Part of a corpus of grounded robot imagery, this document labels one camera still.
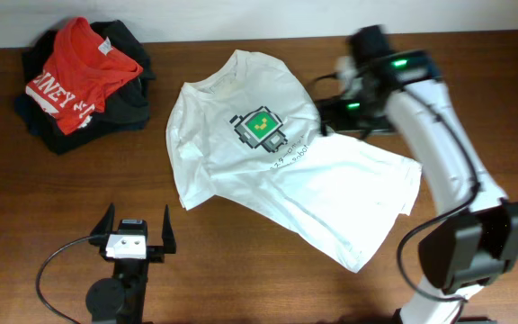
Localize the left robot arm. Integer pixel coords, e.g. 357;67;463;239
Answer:
85;204;176;324

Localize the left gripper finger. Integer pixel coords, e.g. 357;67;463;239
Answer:
161;205;176;254
89;203;115;246

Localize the black cable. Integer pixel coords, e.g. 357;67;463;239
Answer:
395;85;482;303
34;233;107;324

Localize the red printed t-shirt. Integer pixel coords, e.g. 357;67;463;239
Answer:
25;17;143;135

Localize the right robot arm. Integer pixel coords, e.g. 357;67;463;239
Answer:
317;25;518;323

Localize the black folded garment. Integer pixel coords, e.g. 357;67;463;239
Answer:
13;20;156;155

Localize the white robot print t-shirt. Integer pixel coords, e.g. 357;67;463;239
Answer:
166;50;422;272

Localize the right black cable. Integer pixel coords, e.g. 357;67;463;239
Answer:
395;85;482;303

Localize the left black cable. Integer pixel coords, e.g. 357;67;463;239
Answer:
34;233;107;324

